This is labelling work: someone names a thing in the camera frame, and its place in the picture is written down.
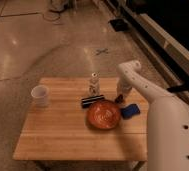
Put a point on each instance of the white plastic cup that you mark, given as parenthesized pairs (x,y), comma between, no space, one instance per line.
(40,95)

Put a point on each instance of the orange ceramic bowl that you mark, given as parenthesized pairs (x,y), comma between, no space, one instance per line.
(104,114)

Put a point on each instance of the black floor plate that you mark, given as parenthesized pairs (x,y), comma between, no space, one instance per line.
(119,25)

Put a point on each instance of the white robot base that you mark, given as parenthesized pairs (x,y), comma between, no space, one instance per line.
(61,5)

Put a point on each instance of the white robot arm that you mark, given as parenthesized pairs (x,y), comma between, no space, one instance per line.
(167,120)

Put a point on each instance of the long white wall shelf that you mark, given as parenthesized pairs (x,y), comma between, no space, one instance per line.
(166,24)

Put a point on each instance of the blue sponge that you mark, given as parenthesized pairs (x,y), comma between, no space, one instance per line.
(130,111)

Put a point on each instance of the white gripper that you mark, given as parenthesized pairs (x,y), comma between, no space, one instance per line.
(123,88)

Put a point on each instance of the wooden table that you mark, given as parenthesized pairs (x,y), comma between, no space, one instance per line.
(60,132)

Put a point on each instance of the black striped rectangular block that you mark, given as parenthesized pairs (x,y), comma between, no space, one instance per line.
(86,102)

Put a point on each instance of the white patterned bottle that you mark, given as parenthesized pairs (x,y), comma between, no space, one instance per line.
(94,85)

